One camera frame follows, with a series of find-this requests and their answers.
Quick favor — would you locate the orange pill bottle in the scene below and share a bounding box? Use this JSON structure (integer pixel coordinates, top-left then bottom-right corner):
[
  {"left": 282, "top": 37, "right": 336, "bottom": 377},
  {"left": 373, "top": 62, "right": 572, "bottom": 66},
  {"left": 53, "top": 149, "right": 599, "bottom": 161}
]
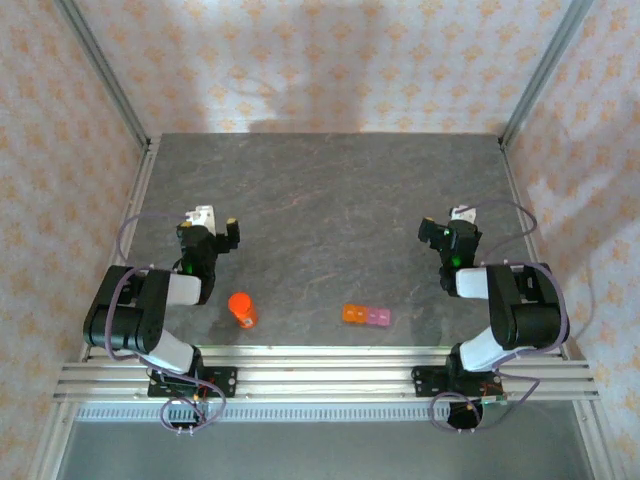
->
[{"left": 231, "top": 304, "right": 260, "bottom": 330}]

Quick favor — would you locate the orange and pink pill organizer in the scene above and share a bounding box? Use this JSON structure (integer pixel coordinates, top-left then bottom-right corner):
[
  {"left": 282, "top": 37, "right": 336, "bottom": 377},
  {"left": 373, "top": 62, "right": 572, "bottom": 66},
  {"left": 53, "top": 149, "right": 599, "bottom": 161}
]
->
[{"left": 342, "top": 303, "right": 392, "bottom": 329}]

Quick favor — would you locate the orange patterned white curtain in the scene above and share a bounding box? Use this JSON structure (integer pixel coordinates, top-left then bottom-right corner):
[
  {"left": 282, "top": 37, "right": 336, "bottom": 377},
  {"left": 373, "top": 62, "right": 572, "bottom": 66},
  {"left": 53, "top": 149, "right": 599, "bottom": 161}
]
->
[{"left": 0, "top": 0, "right": 640, "bottom": 480}]

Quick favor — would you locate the grey metal sheet panel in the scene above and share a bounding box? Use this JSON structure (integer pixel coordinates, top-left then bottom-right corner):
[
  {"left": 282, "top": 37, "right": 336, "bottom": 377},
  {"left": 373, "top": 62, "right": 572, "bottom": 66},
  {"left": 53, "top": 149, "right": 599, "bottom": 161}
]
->
[{"left": 54, "top": 419, "right": 596, "bottom": 480}]

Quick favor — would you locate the aluminium lower beam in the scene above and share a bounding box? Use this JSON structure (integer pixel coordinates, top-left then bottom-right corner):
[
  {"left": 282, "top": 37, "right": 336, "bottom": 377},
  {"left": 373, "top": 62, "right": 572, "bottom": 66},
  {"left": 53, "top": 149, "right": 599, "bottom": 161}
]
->
[
  {"left": 24, "top": 399, "right": 81, "bottom": 480},
  {"left": 569, "top": 399, "right": 629, "bottom": 480}
]

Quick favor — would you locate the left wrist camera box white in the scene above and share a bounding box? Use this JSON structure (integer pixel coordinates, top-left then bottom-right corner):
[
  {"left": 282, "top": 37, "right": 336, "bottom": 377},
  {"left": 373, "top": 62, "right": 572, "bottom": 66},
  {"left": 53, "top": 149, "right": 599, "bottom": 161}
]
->
[{"left": 184, "top": 204, "right": 217, "bottom": 235}]

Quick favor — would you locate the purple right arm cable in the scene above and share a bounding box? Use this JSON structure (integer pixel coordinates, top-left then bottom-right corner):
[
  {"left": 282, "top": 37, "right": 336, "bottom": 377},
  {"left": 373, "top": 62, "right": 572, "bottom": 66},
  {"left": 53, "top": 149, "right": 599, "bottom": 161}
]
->
[{"left": 430, "top": 198, "right": 571, "bottom": 434}]

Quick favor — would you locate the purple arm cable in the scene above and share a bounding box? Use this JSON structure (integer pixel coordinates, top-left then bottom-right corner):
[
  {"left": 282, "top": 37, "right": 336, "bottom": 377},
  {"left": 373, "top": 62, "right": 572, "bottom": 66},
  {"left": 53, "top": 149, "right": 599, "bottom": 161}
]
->
[
  {"left": 430, "top": 198, "right": 571, "bottom": 434},
  {"left": 102, "top": 212, "right": 227, "bottom": 434}
]

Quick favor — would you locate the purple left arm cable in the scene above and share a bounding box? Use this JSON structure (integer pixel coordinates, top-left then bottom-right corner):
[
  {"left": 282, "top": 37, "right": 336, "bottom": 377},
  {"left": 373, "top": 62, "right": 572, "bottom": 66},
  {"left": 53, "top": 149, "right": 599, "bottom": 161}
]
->
[{"left": 102, "top": 212, "right": 227, "bottom": 434}]

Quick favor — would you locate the aluminium side rail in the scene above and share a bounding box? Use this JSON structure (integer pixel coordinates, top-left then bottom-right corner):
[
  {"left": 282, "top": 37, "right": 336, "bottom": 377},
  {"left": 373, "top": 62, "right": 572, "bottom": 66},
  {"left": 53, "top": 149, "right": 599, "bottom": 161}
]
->
[
  {"left": 79, "top": 137, "right": 162, "bottom": 361},
  {"left": 499, "top": 137, "right": 571, "bottom": 361}
]

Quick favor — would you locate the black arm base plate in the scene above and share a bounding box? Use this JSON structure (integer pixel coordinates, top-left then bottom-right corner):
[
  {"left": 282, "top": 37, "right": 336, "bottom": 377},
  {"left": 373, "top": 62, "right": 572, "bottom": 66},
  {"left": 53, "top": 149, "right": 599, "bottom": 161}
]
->
[
  {"left": 412, "top": 364, "right": 503, "bottom": 399},
  {"left": 147, "top": 366, "right": 239, "bottom": 400}
]

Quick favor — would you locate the aluminium mounting rail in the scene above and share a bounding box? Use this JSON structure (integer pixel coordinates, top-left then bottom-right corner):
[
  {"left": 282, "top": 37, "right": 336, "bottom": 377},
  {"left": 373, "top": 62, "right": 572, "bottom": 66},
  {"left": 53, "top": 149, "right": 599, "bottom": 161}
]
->
[{"left": 52, "top": 344, "right": 601, "bottom": 404}]

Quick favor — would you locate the aluminium frame post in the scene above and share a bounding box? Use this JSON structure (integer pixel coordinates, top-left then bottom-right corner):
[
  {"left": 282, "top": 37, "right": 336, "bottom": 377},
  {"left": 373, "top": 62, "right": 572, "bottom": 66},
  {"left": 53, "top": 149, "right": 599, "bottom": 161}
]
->
[
  {"left": 52, "top": 0, "right": 151, "bottom": 151},
  {"left": 499, "top": 0, "right": 594, "bottom": 151}
]

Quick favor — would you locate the grey slotted cable duct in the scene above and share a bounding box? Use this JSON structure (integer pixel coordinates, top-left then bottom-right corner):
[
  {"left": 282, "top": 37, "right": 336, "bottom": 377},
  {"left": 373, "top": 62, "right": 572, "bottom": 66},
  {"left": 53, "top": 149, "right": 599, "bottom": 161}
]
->
[{"left": 74, "top": 403, "right": 451, "bottom": 424}]

